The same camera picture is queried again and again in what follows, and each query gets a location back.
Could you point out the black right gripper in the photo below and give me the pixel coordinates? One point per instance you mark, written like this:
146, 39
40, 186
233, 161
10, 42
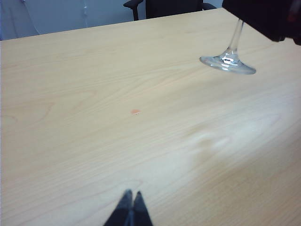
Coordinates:
295, 26

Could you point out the wine glass with red liquid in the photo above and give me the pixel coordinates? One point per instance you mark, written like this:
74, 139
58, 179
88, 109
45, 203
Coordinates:
227, 62

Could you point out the black office chair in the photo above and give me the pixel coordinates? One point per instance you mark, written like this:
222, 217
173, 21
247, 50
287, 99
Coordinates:
169, 7

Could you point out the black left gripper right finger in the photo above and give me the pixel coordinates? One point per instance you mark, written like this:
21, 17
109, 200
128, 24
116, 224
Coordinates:
141, 212

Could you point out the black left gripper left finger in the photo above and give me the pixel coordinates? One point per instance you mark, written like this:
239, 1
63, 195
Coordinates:
122, 212

